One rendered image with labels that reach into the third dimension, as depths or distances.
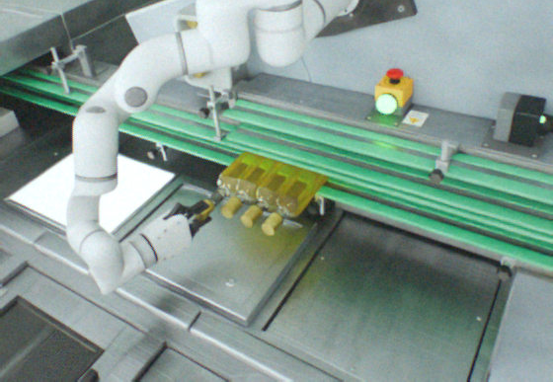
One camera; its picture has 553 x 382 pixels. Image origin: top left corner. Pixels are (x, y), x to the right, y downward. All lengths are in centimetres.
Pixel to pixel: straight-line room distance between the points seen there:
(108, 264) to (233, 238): 38
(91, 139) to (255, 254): 53
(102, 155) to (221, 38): 32
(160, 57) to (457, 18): 64
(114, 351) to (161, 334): 11
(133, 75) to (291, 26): 30
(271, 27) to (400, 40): 40
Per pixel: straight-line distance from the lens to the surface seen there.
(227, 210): 125
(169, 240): 122
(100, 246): 111
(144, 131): 168
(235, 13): 95
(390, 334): 122
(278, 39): 99
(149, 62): 97
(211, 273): 131
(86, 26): 214
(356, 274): 132
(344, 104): 133
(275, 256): 132
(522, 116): 119
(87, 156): 104
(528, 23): 119
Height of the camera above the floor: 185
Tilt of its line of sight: 42 degrees down
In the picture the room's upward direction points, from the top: 134 degrees counter-clockwise
